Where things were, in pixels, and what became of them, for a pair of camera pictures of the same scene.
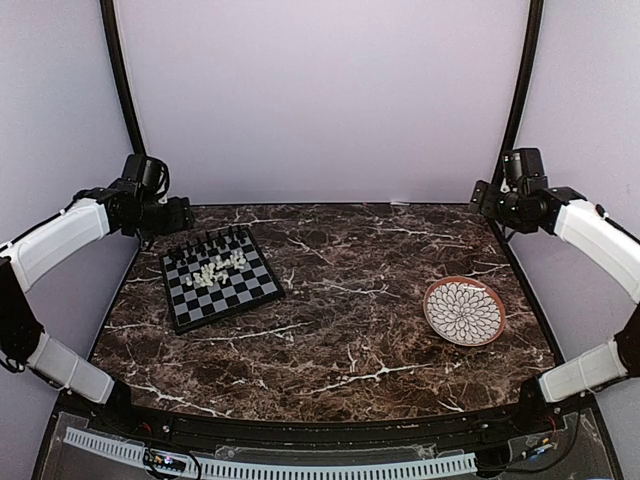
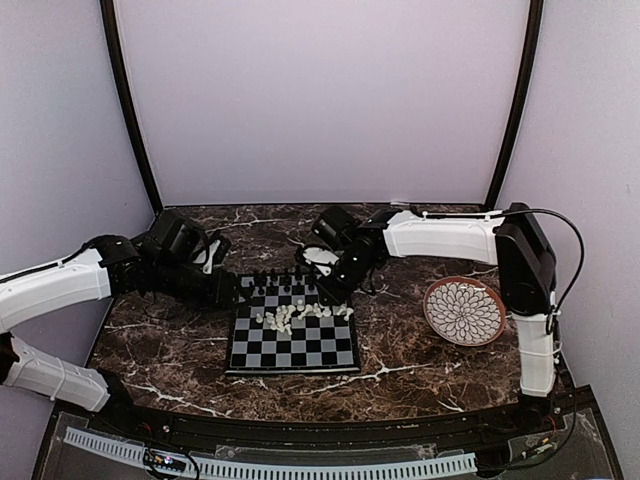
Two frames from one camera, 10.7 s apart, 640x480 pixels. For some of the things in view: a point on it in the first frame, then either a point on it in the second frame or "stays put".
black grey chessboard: (217, 281) → (288, 323)
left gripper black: (181, 217) → (220, 294)
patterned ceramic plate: (464, 311) stays put
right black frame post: (507, 141) stays put
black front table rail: (531, 416) stays put
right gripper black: (487, 207) → (336, 296)
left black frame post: (133, 107) stays put
